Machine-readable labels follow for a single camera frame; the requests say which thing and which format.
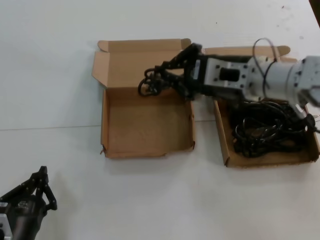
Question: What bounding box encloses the open brown cardboard box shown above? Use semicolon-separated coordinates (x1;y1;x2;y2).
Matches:
91;38;200;160

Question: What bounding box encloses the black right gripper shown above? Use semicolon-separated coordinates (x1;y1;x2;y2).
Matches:
155;42;209;102

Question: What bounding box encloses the cardboard box with holed flap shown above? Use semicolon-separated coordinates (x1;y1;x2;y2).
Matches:
199;45;320;168

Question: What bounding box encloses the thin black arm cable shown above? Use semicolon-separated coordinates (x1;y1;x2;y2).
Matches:
252;37;280;91

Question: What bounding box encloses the pile of black cables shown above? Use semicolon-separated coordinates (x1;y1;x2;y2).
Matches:
232;112;320;159

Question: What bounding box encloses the looped black power cable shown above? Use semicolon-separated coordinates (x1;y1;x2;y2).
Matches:
239;99;298;118

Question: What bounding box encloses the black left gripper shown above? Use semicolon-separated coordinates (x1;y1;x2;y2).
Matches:
0;165;59;240

